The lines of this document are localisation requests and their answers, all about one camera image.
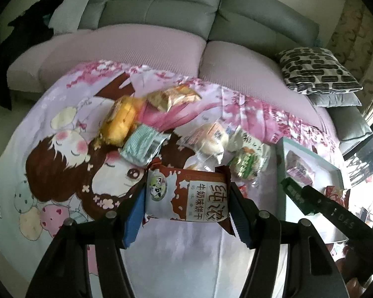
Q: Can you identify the dark cloth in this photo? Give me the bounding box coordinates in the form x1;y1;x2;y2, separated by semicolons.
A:
0;0;64;109

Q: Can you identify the red snack packet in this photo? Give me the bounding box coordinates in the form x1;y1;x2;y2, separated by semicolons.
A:
325;186;350;212

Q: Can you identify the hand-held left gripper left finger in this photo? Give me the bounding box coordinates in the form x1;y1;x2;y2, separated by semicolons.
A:
28;180;148;298

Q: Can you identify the pink snack packet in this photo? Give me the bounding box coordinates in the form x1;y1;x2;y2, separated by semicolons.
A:
286;152;314;184

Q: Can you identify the black white patterned pillow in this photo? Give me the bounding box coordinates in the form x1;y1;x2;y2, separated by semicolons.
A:
275;47;364;95

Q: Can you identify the printed cartoon blanket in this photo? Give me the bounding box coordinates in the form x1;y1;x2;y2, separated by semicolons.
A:
0;59;342;298

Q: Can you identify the mint green snack packet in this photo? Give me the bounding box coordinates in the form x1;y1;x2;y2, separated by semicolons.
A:
120;123;171;166

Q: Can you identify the black furniture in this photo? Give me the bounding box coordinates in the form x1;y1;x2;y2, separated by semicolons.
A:
342;124;373;190

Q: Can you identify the brown white biscuit packet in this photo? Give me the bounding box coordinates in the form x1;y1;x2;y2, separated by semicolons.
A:
142;158;237;235

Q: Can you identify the orange silver snack packet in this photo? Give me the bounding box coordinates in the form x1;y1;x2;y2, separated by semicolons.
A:
146;84;202;112

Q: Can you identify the teal edged white box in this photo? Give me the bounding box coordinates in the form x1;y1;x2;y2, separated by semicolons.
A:
275;137;350;243

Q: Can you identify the light grey pillow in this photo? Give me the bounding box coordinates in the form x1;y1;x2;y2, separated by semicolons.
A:
48;0;95;35

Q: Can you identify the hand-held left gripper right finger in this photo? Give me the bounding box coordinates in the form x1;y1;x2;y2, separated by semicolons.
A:
228;180;345;298

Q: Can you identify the grey sofa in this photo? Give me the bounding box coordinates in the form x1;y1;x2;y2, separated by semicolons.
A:
0;0;373;149

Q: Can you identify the pink sofa seat cover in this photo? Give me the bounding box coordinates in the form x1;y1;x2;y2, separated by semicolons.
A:
6;25;339;143

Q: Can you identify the green white snack packet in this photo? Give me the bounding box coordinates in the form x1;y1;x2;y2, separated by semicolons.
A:
227;127;271;179

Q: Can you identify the yellow bread packet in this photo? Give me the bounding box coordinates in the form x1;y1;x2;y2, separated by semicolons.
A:
92;96;143;149

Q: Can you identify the dark green snack packet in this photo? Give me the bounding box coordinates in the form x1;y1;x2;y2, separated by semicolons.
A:
281;177;319;216

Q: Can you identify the clear bun packet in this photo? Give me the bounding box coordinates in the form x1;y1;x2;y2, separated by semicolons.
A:
177;122;233;162

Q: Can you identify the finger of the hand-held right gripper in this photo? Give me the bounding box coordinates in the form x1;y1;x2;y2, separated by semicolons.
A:
301;185;373;243

